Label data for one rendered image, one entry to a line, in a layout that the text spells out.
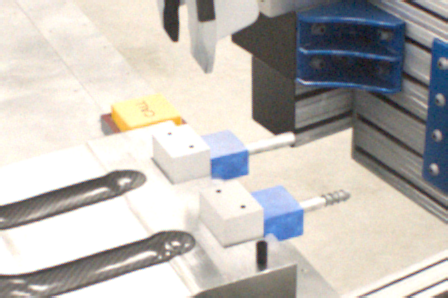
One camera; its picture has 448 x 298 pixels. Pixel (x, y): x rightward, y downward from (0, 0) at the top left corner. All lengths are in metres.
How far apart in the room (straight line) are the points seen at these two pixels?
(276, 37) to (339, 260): 1.15
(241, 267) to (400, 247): 1.60
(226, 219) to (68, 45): 0.62
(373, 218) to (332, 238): 0.12
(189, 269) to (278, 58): 0.51
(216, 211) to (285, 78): 0.46
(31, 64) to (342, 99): 0.39
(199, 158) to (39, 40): 0.55
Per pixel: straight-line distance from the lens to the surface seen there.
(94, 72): 1.45
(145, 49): 3.37
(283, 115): 1.42
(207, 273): 0.93
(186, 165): 1.04
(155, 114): 1.27
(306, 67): 1.38
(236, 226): 0.96
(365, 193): 2.70
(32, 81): 1.44
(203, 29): 0.96
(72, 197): 1.05
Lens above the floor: 1.44
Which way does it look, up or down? 32 degrees down
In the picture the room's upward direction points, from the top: 3 degrees counter-clockwise
